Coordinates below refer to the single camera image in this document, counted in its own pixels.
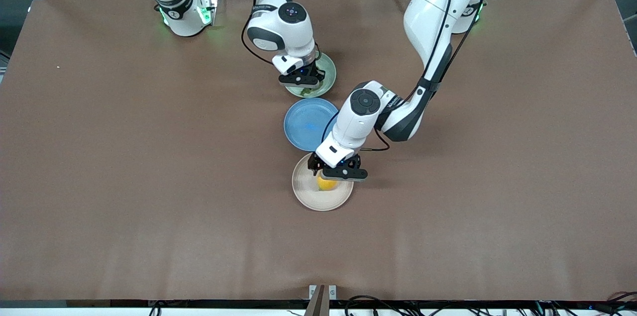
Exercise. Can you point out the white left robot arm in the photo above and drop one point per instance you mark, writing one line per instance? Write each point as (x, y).
(433, 12)

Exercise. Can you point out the green lettuce leaf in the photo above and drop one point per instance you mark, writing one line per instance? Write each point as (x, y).
(306, 91)

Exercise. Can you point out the grey metal bracket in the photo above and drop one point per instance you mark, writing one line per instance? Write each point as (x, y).
(332, 292)

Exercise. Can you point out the yellow lemon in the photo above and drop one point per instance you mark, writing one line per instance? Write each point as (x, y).
(327, 184)

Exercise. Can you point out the beige plate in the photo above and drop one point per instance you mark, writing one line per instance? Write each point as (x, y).
(318, 201)

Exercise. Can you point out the white connector box green light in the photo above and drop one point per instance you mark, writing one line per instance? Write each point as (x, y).
(208, 7)

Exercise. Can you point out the pale green plate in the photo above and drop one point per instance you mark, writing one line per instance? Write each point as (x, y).
(329, 73)

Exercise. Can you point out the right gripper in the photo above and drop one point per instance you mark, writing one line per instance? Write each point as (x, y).
(315, 72)

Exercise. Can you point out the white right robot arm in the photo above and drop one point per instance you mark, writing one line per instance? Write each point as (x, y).
(278, 27)

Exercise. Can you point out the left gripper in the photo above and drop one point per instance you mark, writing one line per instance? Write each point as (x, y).
(314, 163)

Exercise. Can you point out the blue plate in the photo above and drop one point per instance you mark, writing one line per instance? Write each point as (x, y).
(306, 124)

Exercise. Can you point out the brown table cover sheet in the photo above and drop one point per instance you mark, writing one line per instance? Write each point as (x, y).
(149, 181)

